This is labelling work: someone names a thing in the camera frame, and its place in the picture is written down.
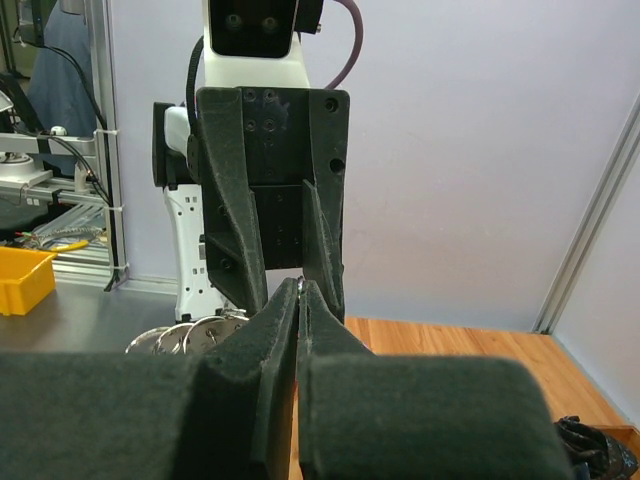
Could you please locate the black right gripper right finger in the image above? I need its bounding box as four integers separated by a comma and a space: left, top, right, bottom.
298, 281, 572, 479

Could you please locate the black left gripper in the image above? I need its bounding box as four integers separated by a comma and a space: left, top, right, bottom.
195, 86, 349, 321

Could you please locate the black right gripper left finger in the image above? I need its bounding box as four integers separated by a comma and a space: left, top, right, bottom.
1, 278, 298, 479

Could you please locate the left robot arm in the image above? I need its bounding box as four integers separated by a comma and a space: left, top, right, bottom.
152, 86, 350, 321

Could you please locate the yellow plastic bin left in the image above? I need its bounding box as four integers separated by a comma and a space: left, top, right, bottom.
1, 247, 56, 316

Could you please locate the person in blue shirt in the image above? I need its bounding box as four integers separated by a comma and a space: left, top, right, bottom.
27, 0, 99, 176

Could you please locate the left aluminium frame post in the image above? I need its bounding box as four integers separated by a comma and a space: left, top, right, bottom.
84, 0, 129, 292

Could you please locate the aluminium frame post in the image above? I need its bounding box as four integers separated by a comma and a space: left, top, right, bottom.
84, 0, 129, 292
532, 97, 639, 335

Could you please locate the black background cable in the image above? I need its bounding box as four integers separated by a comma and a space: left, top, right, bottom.
19, 42, 126, 292

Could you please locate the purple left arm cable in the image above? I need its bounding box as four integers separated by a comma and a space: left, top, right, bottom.
324, 0, 365, 91

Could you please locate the right aluminium frame post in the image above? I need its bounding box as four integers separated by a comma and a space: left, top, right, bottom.
532, 97, 639, 335

